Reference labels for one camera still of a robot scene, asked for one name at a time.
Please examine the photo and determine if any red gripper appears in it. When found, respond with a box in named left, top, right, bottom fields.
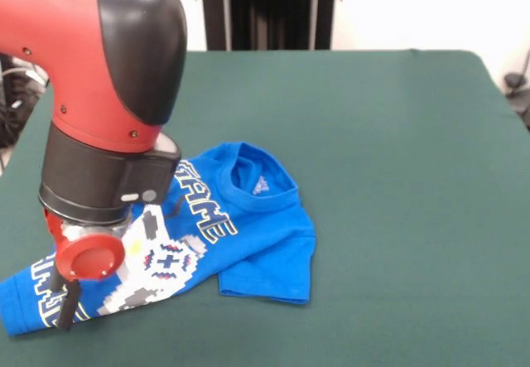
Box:
left=42, top=207, right=127, bottom=331

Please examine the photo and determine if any blue printed t-shirt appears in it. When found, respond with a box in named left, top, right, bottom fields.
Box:
left=0, top=141, right=317, bottom=337

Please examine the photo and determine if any black floor stand base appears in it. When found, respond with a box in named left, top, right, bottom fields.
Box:
left=0, top=54, right=53, bottom=149
left=503, top=72, right=530, bottom=132

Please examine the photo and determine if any dark green table cloth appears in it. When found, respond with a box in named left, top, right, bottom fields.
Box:
left=0, top=49, right=530, bottom=367

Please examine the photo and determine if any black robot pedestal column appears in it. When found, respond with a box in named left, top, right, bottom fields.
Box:
left=194, top=0, right=344, bottom=51

